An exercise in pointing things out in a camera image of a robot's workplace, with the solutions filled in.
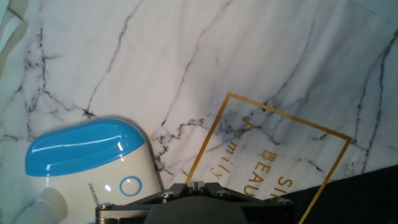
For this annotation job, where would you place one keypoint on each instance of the blue and white desk lamp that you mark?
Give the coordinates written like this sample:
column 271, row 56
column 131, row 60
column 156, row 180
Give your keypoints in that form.
column 84, row 149

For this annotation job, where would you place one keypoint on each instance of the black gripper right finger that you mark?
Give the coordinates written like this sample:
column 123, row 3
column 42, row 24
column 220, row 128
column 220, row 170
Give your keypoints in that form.
column 214, row 189

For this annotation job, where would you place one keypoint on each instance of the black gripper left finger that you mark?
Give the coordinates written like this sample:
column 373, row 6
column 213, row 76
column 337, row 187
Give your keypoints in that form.
column 177, row 190

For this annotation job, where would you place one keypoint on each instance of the pink black marble print cloth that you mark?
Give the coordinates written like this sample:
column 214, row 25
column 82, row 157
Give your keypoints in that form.
column 217, row 62

